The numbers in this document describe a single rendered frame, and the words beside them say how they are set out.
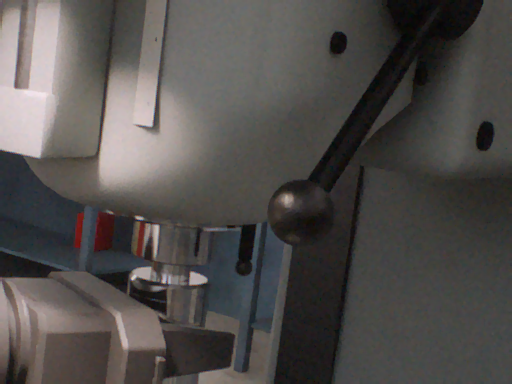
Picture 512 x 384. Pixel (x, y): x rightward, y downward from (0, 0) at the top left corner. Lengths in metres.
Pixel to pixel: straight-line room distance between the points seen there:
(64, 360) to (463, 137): 0.26
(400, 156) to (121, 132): 0.20
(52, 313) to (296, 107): 0.16
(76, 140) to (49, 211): 6.19
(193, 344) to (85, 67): 0.17
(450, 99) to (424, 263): 0.33
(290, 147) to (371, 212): 0.44
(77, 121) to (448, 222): 0.49
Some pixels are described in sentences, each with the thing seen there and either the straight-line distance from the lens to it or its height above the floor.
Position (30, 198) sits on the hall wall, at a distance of 6.82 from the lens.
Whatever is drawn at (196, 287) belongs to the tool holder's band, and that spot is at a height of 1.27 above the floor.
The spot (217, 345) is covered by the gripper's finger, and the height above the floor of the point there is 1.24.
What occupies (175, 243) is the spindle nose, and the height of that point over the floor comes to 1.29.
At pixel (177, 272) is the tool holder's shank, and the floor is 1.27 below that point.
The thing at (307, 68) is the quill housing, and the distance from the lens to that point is 0.51.
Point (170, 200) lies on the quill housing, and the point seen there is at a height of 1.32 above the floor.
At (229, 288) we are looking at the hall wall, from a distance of 5.82.
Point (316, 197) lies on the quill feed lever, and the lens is 0.46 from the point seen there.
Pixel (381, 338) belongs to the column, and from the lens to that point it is 0.97.
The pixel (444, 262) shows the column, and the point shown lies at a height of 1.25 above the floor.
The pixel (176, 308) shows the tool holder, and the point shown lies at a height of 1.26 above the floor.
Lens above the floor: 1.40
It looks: 10 degrees down
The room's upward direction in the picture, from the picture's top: 8 degrees clockwise
